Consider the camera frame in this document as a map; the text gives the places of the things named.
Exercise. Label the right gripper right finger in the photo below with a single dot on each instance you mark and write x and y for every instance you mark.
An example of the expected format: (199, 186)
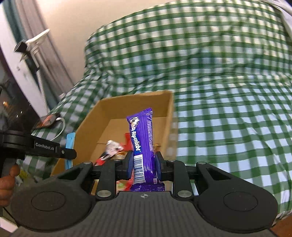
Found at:
(176, 172)

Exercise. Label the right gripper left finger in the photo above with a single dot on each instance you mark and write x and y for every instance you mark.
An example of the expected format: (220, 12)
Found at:
(107, 175)

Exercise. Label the small red white candy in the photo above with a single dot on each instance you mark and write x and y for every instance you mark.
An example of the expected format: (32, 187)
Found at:
(113, 151)

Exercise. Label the purple Alpenliebe candy pack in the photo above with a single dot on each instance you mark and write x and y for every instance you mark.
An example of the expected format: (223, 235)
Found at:
(144, 165)

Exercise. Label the small orange candy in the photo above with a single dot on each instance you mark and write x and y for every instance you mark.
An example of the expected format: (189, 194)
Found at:
(156, 147)

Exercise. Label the red KitKat wrapper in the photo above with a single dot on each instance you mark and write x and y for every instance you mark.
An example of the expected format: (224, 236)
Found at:
(128, 147)

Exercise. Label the person's left hand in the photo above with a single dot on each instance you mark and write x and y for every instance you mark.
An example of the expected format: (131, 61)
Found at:
(7, 184)

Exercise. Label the beige green snack bar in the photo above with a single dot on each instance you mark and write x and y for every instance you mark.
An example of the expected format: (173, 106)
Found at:
(123, 185)

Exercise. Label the black smartphone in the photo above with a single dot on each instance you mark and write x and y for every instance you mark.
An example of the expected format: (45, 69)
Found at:
(46, 121)

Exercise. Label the brown cardboard box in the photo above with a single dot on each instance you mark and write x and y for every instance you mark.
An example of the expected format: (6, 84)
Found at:
(108, 121)

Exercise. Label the green checkered sofa cover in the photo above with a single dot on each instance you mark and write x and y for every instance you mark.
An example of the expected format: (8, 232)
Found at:
(228, 64)

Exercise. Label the grey curtain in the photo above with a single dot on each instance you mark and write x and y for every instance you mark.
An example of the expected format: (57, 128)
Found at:
(26, 21)

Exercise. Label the white plastic sheet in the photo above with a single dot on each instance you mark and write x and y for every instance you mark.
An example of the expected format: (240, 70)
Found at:
(285, 11)

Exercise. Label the white door frame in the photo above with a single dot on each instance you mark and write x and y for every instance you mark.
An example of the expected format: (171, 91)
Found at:
(19, 69)

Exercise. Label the white wall hook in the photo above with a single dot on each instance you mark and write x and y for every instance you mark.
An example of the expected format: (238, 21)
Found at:
(31, 46)

